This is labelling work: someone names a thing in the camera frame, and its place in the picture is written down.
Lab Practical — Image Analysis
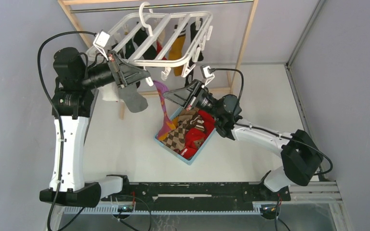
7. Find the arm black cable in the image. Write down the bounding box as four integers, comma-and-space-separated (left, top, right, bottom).
209, 67, 334, 175
37, 30, 97, 231

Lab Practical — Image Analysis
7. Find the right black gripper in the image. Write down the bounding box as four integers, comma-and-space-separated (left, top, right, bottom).
163, 79, 223, 120

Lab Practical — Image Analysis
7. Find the red hanging sock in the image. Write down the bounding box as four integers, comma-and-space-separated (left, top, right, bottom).
156, 40, 163, 55

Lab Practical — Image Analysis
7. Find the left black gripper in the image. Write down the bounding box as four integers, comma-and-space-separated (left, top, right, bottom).
79, 51, 150, 90

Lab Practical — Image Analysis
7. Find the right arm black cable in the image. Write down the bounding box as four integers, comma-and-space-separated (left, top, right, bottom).
209, 67, 334, 175

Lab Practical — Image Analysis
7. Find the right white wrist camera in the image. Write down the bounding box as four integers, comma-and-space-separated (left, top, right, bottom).
200, 65, 215, 87

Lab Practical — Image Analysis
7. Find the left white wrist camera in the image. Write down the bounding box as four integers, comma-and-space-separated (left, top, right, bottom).
92, 30, 110, 61

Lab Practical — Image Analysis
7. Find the purple striped sock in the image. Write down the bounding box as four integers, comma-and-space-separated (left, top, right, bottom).
153, 80, 176, 141

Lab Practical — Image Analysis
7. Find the grey sock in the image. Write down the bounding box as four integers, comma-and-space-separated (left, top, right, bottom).
118, 84, 148, 113

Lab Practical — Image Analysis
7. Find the yellow mustard sock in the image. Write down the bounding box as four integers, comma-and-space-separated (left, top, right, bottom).
168, 28, 186, 76

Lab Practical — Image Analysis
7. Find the red sock in basket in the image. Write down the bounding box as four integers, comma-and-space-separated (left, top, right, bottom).
180, 109, 215, 160

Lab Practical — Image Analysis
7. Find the light blue plastic basket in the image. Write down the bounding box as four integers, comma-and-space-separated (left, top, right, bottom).
154, 107, 218, 166

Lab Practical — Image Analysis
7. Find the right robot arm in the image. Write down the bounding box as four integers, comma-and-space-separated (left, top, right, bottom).
163, 80, 324, 200

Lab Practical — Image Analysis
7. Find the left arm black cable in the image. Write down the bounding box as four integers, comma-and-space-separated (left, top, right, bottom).
37, 30, 97, 231

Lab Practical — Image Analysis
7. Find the argyle brown sock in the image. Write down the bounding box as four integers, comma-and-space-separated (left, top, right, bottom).
160, 118, 190, 154

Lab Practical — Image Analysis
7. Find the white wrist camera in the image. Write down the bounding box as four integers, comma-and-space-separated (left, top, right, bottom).
200, 65, 215, 87
92, 30, 110, 61

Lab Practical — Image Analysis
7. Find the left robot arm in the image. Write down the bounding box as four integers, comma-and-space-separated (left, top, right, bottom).
39, 47, 150, 207

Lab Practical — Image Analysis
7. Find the black mounting rail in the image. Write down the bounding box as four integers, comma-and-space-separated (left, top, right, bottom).
116, 182, 291, 212

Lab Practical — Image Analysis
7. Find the black hanging sock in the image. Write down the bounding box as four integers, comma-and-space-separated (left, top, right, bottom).
185, 20, 205, 87

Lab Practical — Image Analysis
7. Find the wooden drying rack frame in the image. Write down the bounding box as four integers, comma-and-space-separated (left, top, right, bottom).
57, 0, 258, 120

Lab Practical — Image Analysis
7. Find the white fluffy sock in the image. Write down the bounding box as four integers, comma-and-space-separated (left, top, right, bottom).
98, 83, 124, 102

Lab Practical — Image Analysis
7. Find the white plastic clip hanger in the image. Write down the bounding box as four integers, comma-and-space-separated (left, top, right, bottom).
86, 2, 213, 80

